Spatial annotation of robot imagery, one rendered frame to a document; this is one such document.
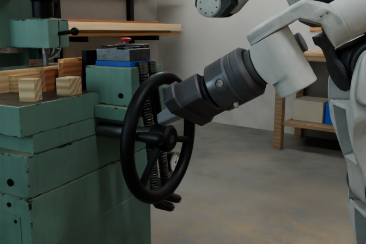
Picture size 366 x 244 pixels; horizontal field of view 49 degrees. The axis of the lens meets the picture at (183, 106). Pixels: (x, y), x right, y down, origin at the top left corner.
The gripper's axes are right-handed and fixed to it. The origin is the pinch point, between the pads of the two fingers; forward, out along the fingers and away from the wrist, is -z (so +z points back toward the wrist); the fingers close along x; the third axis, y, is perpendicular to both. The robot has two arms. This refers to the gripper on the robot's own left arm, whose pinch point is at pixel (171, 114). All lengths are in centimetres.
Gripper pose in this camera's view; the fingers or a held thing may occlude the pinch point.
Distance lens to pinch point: 75.9
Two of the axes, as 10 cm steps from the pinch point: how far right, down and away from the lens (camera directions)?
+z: 7.6, -4.2, -4.9
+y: -1.6, -8.6, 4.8
